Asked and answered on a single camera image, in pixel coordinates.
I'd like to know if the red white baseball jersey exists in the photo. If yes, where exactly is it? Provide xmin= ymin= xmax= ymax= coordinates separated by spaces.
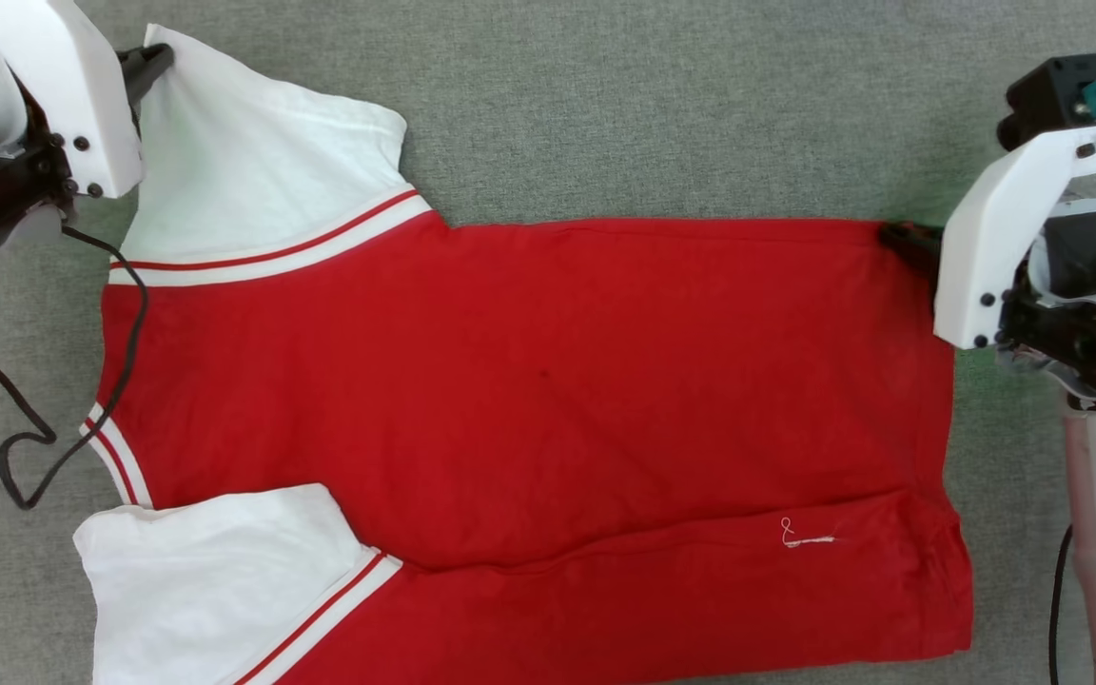
xmin=72 ymin=24 xmax=975 ymax=685

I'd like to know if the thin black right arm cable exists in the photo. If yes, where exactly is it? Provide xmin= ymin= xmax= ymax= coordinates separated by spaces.
xmin=1047 ymin=523 xmax=1078 ymax=685

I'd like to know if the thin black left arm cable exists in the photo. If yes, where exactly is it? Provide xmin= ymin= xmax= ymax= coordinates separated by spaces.
xmin=0 ymin=224 xmax=149 ymax=511

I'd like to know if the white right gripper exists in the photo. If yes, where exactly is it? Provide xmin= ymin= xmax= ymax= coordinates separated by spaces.
xmin=876 ymin=122 xmax=1096 ymax=350

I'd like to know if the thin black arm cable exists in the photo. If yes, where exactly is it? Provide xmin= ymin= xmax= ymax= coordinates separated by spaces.
xmin=0 ymin=224 xmax=149 ymax=511
xmin=1047 ymin=523 xmax=1078 ymax=685

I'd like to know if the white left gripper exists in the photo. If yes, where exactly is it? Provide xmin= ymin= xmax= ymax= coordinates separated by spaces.
xmin=0 ymin=0 xmax=175 ymax=201

